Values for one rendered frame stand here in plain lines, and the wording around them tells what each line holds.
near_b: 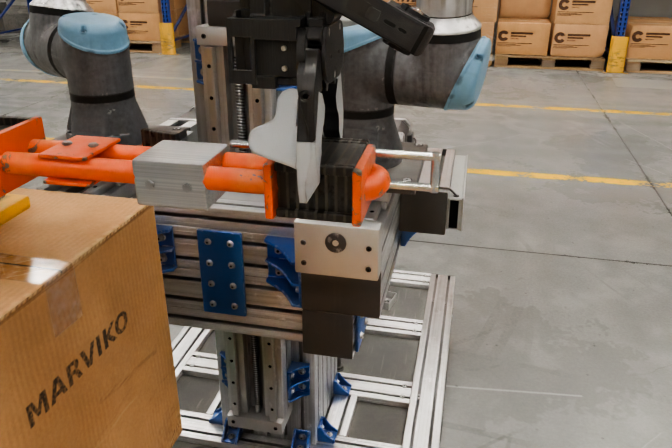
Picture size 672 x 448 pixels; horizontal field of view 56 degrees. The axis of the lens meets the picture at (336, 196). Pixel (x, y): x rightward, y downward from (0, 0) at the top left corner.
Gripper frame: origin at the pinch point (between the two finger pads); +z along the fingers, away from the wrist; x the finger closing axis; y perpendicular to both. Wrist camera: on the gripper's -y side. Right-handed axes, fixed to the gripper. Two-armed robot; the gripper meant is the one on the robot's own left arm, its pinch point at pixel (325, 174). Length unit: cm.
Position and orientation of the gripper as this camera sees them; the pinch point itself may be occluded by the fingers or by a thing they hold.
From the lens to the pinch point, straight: 56.5
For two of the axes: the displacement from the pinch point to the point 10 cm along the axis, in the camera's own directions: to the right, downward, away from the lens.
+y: -9.8, -0.8, 2.0
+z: 0.0, 9.3, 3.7
